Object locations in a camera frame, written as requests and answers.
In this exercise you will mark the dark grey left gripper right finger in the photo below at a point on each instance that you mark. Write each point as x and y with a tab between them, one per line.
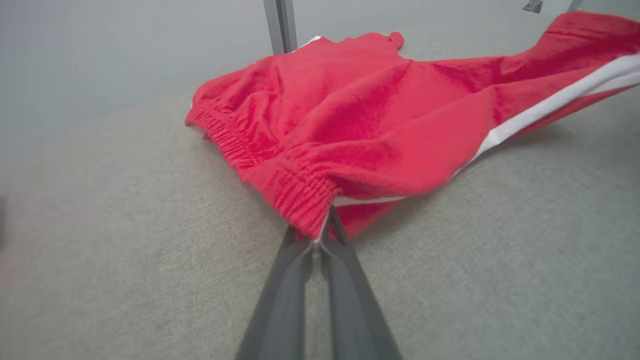
355	310

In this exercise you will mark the grey metal partition post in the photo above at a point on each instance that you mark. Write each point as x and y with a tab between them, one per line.
280	25
532	6

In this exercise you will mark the red shorts with white stripe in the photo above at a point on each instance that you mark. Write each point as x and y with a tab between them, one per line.
350	100

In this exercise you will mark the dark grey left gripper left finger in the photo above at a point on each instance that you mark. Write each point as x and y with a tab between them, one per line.
285	300

